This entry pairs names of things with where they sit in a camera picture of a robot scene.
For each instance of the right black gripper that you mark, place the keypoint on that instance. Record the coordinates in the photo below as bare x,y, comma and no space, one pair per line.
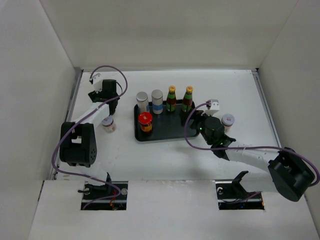
206,116

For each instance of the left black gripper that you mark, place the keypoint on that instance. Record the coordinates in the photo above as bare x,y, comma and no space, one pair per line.
94,95

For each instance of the white jar red label lid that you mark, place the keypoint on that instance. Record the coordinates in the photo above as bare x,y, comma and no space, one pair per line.
108,124

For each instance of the silver lid white jar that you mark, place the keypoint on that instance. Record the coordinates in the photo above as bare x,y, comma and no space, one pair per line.
142,101

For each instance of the yellow cap sauce bottle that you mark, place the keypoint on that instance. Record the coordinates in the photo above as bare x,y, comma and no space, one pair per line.
187,101
171,100

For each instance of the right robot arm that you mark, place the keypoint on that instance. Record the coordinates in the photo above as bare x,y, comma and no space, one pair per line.
291,174

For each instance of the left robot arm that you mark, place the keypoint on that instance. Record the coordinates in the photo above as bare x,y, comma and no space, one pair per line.
80,147

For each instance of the right white jar red label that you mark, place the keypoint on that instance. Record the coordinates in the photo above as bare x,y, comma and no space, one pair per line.
227,121

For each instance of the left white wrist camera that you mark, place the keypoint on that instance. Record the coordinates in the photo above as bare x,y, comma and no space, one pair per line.
96,80

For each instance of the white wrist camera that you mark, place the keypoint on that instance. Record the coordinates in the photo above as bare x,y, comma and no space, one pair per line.
213,107
96,80

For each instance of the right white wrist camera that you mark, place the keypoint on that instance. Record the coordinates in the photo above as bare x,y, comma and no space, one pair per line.
213,107

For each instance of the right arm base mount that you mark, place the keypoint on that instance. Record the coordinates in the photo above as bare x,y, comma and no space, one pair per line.
231,195

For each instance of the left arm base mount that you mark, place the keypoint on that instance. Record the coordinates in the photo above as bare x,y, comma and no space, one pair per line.
99,198

